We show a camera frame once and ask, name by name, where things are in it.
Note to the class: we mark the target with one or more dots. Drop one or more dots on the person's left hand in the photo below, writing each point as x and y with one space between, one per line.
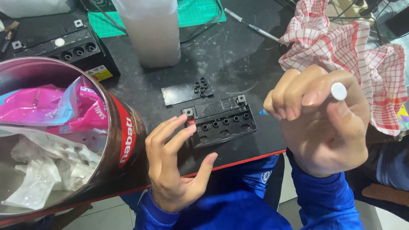
169 185

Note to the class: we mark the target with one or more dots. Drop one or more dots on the person's right hand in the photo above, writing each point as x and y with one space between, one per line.
322 147

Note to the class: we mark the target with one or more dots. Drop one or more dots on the syringe with white plunger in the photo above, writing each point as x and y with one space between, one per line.
338 91

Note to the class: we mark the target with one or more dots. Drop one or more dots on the brown round metal tin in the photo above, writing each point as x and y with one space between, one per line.
126 140

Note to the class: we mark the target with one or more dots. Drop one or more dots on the blue jersey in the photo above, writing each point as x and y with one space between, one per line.
236 198

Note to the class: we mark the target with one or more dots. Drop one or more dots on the brown chair seat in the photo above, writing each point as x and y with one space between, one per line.
386 193

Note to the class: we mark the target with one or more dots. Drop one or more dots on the small black battery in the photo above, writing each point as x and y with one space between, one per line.
223 126

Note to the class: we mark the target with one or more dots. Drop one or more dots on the black battery cover strip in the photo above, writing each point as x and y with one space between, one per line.
179 94

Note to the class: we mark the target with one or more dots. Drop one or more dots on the cluster of black rubber caps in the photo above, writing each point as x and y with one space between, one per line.
202 87

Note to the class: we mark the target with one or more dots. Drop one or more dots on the red checked cloth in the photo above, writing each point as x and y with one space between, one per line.
345 44

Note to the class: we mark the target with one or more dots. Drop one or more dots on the crumpled white plastic wrappers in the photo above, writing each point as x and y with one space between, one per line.
48 166

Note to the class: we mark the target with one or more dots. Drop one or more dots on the black desk mat red edge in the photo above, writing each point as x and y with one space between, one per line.
236 57

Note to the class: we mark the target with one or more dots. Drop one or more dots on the clear thin syringe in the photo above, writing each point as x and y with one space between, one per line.
255 28

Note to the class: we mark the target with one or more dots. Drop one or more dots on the pink plastic wrapper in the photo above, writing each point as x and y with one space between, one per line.
48 105

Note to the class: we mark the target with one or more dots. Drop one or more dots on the translucent plastic bottle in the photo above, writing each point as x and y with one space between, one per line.
150 32

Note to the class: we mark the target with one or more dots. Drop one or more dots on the large black battery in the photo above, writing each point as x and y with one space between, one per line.
73 48

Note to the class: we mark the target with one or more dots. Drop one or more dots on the green cutting mat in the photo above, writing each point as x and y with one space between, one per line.
198 12

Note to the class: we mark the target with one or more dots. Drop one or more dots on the round white cap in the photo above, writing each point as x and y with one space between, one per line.
59 42

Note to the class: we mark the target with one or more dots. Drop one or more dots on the white plastic container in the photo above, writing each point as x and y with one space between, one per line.
32 7

